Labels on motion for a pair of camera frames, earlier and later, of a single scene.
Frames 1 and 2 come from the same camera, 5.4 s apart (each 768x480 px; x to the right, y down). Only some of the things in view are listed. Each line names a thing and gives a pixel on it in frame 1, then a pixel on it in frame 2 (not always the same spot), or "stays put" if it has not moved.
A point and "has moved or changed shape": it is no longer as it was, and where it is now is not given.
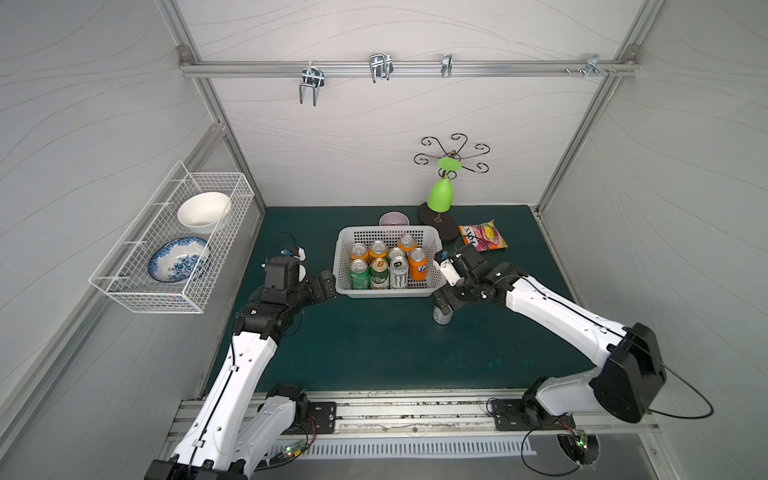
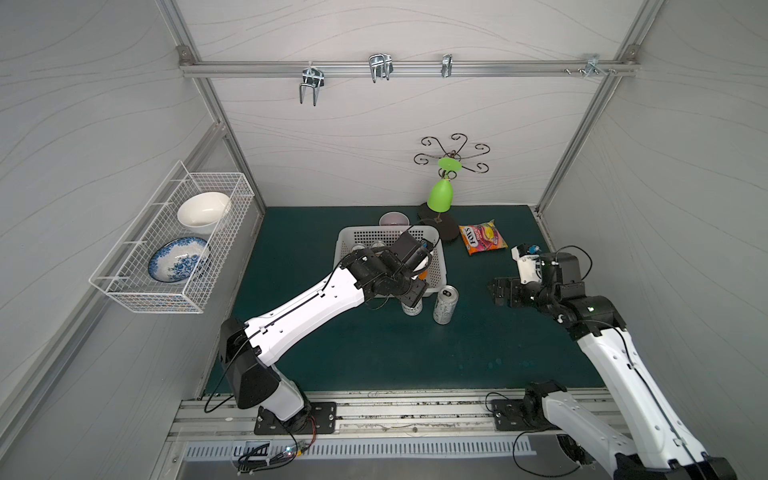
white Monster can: x=398 y=272 has moved or changed shape
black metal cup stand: x=450 y=163 stays put
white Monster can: x=440 y=318 stays put
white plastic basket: x=427 y=238 stays put
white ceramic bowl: x=203 y=212 stays put
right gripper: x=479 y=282 -> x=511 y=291
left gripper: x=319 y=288 -> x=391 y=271
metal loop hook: x=381 y=65 stays put
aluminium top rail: x=409 y=68 stays put
